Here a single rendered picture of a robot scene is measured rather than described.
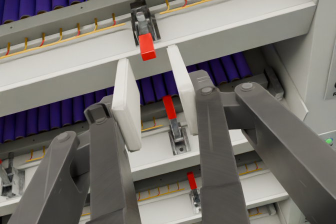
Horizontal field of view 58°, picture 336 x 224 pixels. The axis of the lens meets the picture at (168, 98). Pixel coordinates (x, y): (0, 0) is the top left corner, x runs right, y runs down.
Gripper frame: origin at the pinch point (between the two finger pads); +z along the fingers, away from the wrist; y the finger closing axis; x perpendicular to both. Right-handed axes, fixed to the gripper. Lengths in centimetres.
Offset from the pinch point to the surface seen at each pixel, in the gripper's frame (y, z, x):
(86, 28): -6.6, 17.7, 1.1
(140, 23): -0.4, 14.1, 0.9
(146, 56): -0.4, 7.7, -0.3
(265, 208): 15, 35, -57
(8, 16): -15.4, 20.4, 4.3
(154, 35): 0.6, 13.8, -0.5
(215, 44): 6.8, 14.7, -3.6
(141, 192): -11.3, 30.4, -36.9
